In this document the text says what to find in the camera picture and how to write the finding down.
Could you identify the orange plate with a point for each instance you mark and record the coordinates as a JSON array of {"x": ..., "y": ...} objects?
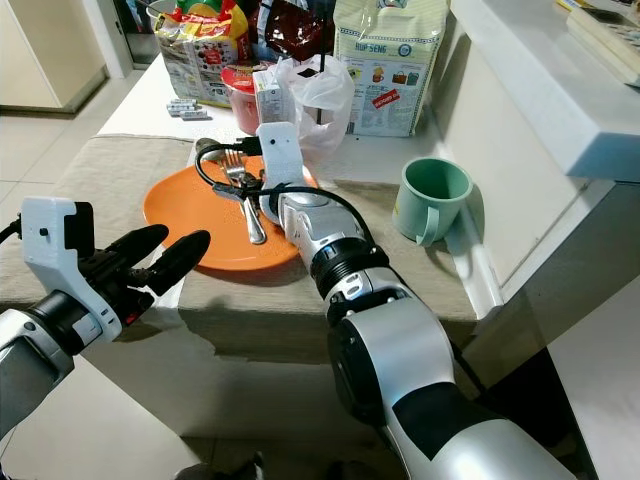
[{"x": 190, "y": 200}]

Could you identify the pale flat box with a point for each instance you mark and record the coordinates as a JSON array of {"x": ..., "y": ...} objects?
[{"x": 610, "y": 40}]

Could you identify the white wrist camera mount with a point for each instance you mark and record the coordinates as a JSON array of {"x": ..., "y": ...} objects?
[
  {"x": 280, "y": 150},
  {"x": 55, "y": 240}
]

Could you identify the metal fork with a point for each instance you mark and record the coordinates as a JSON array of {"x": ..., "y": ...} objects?
[{"x": 253, "y": 225}]

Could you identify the white plastic bag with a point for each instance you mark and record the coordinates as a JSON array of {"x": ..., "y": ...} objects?
[{"x": 325, "y": 95}]

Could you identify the yellow red snack bag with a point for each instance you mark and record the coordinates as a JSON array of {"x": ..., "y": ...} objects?
[{"x": 200, "y": 50}]

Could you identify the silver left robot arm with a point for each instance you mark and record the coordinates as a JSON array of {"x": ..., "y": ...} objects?
[{"x": 30, "y": 370}]

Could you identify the small grey white packets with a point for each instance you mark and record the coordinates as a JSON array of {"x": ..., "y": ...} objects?
[{"x": 185, "y": 108}]

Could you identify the red plastic cup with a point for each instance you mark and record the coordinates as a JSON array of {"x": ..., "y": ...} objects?
[{"x": 240, "y": 105}]

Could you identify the green mug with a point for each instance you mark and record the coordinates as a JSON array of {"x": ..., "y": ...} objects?
[{"x": 445, "y": 215}]

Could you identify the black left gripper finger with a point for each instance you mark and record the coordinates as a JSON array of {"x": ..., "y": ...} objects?
[
  {"x": 140, "y": 244},
  {"x": 182, "y": 260}
]

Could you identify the dark red snack bag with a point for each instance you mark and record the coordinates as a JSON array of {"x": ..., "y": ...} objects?
[{"x": 295, "y": 30}]

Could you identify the white table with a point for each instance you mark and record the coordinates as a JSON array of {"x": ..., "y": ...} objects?
[{"x": 240, "y": 400}]

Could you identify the white counter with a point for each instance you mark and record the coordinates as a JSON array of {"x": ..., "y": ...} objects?
[{"x": 540, "y": 90}]

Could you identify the small white carton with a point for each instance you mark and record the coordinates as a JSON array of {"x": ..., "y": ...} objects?
[{"x": 270, "y": 95}]

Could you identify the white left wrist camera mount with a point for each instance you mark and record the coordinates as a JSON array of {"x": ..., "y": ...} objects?
[{"x": 55, "y": 240}]

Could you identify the cream cracker package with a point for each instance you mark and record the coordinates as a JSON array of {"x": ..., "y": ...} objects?
[{"x": 395, "y": 60}]

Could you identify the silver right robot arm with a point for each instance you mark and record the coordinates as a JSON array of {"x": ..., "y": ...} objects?
[{"x": 410, "y": 360}]

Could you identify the beige linen table cloth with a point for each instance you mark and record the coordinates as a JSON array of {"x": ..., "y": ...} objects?
[{"x": 120, "y": 170}]

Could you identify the beige cabinet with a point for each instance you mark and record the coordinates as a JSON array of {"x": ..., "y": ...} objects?
[{"x": 40, "y": 50}]

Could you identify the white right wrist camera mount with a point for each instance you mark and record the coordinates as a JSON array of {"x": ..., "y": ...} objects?
[{"x": 280, "y": 150}]

